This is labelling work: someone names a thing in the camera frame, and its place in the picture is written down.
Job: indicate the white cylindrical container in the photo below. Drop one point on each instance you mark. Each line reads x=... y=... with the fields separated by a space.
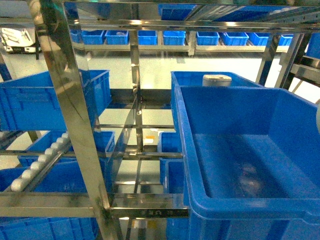
x=216 y=80

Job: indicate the background shelf with blue bins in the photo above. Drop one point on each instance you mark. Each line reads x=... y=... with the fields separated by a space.
x=171 y=41

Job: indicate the large blue bin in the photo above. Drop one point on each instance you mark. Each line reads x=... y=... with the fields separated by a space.
x=252 y=163
x=30 y=103

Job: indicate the stainless steel roller shelf rack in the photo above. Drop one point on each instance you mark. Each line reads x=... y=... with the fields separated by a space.
x=52 y=24

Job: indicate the large blue bin centre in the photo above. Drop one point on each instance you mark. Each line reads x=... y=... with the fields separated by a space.
x=30 y=103

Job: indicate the large blue bin right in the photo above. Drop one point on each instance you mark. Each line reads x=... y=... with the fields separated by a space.
x=252 y=163

